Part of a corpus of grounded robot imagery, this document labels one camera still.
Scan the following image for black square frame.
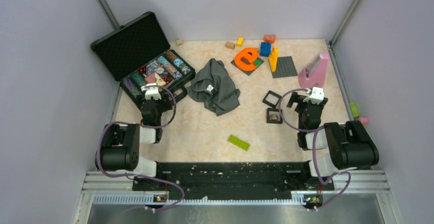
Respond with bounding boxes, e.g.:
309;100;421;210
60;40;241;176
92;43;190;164
266;107;283;124
262;90;281;108

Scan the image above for grey t-shirt garment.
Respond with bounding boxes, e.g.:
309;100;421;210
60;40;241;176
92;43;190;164
186;58;241;116

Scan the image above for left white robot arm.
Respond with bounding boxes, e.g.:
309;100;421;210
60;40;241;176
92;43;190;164
95;93;177;190

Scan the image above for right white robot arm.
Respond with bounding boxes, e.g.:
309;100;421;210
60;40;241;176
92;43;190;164
287;89;380;189

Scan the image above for pink yellow card box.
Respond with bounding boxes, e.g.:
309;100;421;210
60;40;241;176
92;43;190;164
144;72;167;86

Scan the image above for pink wedge stand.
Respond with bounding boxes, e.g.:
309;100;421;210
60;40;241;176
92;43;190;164
298;52;330;88

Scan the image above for green block outside table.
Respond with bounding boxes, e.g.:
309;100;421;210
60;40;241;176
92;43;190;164
349;102;360;119

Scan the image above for large grey lego baseplate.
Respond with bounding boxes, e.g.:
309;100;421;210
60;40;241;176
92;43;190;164
272;56;298;78

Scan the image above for pink block outside table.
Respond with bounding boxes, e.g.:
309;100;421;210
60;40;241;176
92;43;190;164
358;117;369;126

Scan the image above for black open poker chip case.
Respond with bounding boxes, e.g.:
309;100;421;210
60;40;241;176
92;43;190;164
90;11;196;107

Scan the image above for yellow upright lego block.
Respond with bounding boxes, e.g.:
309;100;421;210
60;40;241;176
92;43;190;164
268;47;279;73

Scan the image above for small dark grey baseplate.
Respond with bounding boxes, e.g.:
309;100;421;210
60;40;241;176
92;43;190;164
231;57;264;76

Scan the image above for lime green lego brick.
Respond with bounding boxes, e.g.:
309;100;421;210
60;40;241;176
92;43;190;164
227;135;250;151

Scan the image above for blue lego block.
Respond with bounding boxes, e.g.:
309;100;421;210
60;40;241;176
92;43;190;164
259;42;272;57

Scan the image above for orange letter e block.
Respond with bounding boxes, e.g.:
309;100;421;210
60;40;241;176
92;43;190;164
234;48;258;72

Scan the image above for orange curved toy piece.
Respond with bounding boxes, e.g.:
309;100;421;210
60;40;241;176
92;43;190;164
263;34;276;43

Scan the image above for tan wooden block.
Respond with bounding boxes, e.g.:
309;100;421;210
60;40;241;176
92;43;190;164
225;41;235;50

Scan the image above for small yellow block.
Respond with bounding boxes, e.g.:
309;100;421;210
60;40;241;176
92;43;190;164
236;37;244;47

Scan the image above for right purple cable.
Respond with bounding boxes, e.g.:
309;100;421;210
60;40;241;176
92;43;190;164
278;87;352;211

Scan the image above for purple cable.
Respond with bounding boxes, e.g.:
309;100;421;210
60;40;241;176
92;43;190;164
278;87;352;211
96;85;186;213

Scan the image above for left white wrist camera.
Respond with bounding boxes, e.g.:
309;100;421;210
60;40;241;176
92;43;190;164
141;83;162;100

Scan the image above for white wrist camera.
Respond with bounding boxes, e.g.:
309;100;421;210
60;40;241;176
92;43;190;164
303;87;325;104
141;83;162;100

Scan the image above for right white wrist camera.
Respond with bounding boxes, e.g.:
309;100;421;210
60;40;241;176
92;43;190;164
303;87;325;104

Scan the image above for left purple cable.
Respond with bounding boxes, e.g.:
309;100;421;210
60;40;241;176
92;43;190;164
96;85;186;213

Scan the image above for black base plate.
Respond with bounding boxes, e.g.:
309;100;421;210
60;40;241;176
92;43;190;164
133;162;321;200

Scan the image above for white cable duct rail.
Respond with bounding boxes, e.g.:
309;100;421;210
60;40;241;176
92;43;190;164
93;193;307;206

